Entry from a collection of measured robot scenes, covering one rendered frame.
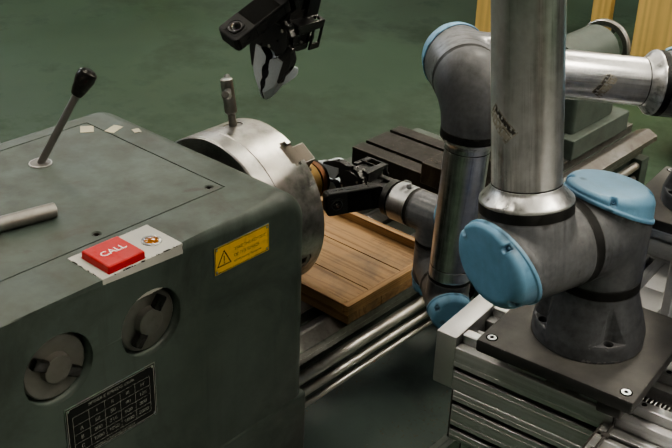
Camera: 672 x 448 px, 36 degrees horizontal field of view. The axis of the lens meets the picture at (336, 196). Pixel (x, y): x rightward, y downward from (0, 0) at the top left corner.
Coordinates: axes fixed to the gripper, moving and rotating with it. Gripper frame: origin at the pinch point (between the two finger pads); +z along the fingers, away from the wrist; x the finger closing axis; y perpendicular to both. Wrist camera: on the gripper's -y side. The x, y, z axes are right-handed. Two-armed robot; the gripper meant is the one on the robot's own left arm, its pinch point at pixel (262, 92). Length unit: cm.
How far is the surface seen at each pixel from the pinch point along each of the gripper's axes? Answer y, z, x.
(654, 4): 381, 107, 81
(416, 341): 57, 79, -14
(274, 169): 1.6, 13.3, -4.6
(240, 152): -1.8, 11.8, 0.6
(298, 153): 10.3, 14.6, -2.2
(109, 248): -41.1, 4.0, -14.2
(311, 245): 5.4, 25.6, -13.4
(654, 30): 382, 119, 75
